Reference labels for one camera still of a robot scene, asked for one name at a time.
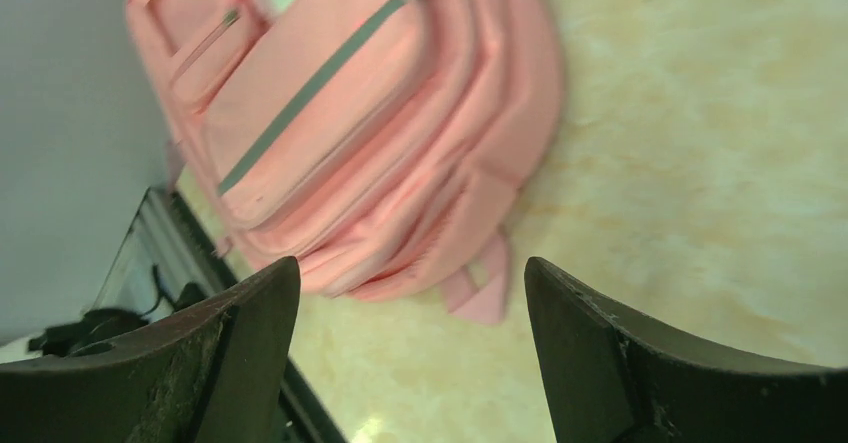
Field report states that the pink student backpack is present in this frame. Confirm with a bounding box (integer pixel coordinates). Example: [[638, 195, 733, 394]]
[[125, 0, 563, 324]]

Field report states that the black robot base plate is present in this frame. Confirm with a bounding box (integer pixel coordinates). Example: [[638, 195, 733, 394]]
[[23, 187, 236, 357]]

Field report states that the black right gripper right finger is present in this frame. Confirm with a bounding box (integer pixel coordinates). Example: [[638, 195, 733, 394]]
[[524, 257, 847, 443]]

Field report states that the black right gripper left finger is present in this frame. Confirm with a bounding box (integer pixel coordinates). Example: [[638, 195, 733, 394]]
[[1, 257, 300, 442]]

